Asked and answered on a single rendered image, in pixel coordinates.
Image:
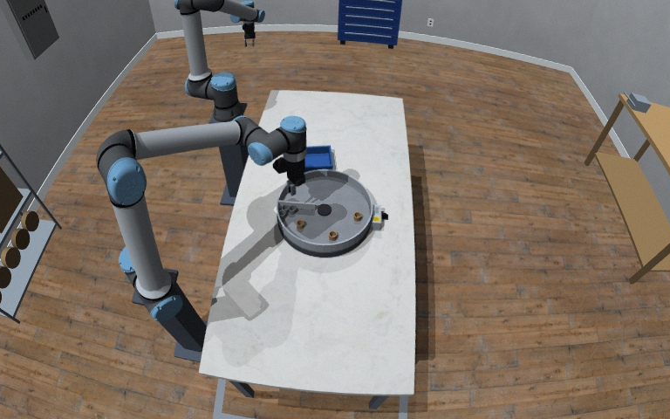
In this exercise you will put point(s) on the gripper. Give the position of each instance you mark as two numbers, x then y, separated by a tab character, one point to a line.
296	169
249	30

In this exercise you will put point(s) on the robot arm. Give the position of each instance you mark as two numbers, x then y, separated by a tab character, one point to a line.
190	139
195	46

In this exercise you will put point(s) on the blue crate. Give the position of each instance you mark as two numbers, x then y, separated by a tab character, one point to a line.
320	159

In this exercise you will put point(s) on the grey turntable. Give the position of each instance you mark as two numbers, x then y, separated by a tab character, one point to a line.
341	196

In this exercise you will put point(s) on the white table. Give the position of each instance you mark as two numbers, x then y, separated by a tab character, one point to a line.
341	115

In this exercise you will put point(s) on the grey control box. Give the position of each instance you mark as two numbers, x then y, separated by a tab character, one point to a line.
378	218

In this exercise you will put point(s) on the blue drawer cabinet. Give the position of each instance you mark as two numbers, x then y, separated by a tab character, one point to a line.
369	23

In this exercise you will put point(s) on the metal shelf unit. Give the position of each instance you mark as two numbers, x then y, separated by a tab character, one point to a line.
31	260

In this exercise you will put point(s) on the wooden workbench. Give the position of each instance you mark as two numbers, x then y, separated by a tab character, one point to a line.
630	196

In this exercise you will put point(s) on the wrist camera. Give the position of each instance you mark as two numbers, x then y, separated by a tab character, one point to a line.
279	166

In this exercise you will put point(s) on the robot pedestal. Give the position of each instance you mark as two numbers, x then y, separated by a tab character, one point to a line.
234	179
187	332

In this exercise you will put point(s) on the grey wall panel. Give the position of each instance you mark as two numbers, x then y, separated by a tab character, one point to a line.
31	26

